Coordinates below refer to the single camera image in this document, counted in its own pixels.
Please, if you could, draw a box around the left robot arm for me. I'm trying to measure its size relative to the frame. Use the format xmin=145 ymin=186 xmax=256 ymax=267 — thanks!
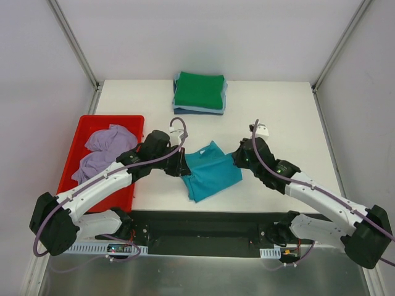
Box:
xmin=29 ymin=129 xmax=191 ymax=257

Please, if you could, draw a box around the red plastic bin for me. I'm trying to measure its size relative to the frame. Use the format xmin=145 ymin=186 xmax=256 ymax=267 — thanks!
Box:
xmin=57 ymin=115 xmax=144 ymax=213

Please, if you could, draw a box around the white slotted cable duct left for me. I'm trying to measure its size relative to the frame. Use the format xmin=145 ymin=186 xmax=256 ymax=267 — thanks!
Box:
xmin=65 ymin=242 xmax=148 ymax=256

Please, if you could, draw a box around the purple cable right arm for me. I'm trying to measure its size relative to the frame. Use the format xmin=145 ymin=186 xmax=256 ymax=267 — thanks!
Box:
xmin=251 ymin=118 xmax=395 ymax=268

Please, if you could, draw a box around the aluminium frame post left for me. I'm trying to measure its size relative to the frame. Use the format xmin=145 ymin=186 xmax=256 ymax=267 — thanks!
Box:
xmin=46 ymin=0 xmax=104 ymax=91

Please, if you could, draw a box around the teal t shirt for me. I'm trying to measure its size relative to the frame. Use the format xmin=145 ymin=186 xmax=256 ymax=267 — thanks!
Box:
xmin=182 ymin=141 xmax=243 ymax=202

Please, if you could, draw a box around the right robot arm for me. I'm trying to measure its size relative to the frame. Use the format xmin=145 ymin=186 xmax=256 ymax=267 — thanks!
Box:
xmin=231 ymin=138 xmax=394 ymax=269

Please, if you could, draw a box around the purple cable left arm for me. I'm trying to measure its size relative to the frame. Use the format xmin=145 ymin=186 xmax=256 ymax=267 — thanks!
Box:
xmin=33 ymin=117 xmax=189 ymax=258

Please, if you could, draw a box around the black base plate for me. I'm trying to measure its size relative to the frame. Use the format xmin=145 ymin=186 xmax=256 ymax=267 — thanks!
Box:
xmin=94 ymin=210 xmax=314 ymax=256

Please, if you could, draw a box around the white slotted cable duct right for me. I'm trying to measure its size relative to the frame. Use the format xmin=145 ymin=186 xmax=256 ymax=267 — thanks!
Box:
xmin=259 ymin=248 xmax=281 ymax=260

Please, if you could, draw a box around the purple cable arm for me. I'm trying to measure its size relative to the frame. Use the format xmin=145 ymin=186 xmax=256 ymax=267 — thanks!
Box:
xmin=33 ymin=117 xmax=189 ymax=258
xmin=251 ymin=118 xmax=395 ymax=268

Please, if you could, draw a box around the lavender t shirt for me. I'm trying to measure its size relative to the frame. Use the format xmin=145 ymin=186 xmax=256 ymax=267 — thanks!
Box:
xmin=71 ymin=151 xmax=119 ymax=185
xmin=85 ymin=124 xmax=138 ymax=153

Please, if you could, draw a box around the aluminium frame post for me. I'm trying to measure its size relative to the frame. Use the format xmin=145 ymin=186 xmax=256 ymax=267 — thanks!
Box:
xmin=46 ymin=0 xmax=104 ymax=91
xmin=312 ymin=0 xmax=374 ymax=93

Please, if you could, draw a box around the light blue folded t shirt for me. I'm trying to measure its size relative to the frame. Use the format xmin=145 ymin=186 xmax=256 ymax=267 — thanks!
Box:
xmin=172 ymin=72 xmax=228 ymax=115

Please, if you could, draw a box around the green folded t shirt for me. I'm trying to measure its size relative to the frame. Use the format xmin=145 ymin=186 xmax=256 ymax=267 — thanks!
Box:
xmin=173 ymin=72 xmax=225 ymax=110

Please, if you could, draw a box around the aluminium frame post right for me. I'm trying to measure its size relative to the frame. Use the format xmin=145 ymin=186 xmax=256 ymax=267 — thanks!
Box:
xmin=312 ymin=0 xmax=374 ymax=93

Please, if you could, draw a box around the aluminium front rail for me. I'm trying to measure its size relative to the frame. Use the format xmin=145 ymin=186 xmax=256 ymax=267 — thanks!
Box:
xmin=39 ymin=216 xmax=50 ymax=242

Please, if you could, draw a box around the white slotted cable duct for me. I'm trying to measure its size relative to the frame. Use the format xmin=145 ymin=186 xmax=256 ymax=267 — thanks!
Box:
xmin=259 ymin=248 xmax=281 ymax=260
xmin=65 ymin=242 xmax=148 ymax=256

